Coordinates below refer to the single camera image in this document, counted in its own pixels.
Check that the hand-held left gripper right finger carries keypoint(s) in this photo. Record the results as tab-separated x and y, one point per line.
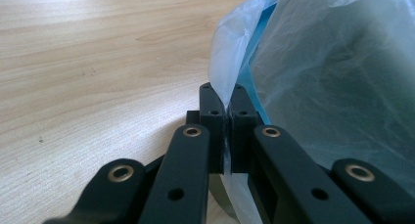
243	132

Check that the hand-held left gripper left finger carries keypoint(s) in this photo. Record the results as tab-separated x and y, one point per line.
212	132

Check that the green plastic bin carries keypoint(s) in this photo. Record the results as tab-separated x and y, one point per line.
216	193

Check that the white plastic bag blue band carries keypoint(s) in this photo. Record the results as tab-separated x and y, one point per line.
326	87

